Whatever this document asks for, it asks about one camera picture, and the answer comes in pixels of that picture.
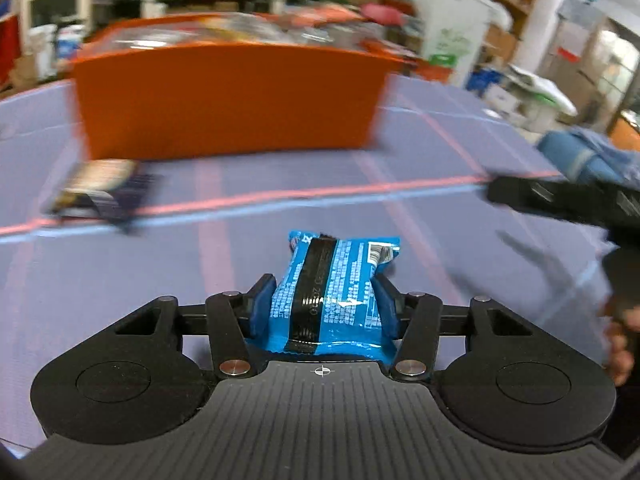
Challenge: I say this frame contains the blue white plastic bag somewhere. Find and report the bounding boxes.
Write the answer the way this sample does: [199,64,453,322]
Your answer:
[55,25,84,62]

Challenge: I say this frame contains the red folding chair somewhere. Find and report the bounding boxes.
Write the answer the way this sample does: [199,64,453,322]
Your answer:
[360,2,407,29]

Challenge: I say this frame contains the blue folded cloth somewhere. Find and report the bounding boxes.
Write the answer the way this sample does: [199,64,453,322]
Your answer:
[537,127,640,187]

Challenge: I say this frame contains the white chest freezer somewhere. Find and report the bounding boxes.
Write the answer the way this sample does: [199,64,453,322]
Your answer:
[400,0,494,87]

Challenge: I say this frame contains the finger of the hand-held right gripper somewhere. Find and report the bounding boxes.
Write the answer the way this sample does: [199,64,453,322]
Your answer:
[487,175,622,227]

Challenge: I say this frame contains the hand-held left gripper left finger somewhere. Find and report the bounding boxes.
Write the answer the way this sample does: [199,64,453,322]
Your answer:
[112,274,277,380]

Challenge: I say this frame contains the wooden shelf unit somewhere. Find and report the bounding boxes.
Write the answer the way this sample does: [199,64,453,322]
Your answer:
[467,0,547,63]

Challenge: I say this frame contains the person's right hand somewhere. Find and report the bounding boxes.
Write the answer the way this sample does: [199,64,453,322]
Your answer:
[602,305,640,387]

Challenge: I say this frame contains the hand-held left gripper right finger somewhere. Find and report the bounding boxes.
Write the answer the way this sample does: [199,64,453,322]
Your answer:
[372,276,538,382]

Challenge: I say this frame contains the blue black-striped snack packet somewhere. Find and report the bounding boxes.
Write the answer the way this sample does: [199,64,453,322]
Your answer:
[267,230,402,363]

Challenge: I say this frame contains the white glass-door cabinet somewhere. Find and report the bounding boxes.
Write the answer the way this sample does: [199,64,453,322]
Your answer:
[20,0,94,37]

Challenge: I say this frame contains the orange cardboard box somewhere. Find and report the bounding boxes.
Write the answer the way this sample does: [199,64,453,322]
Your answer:
[70,12,407,162]

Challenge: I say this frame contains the heap of snack packets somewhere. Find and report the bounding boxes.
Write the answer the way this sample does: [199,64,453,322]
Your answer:
[110,4,417,57]

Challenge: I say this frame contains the purple plaid tablecloth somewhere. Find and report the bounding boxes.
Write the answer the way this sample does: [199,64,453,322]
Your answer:
[0,77,640,461]

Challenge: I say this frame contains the dark blue snack packet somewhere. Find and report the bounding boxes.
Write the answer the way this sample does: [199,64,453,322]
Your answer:
[50,159,167,232]

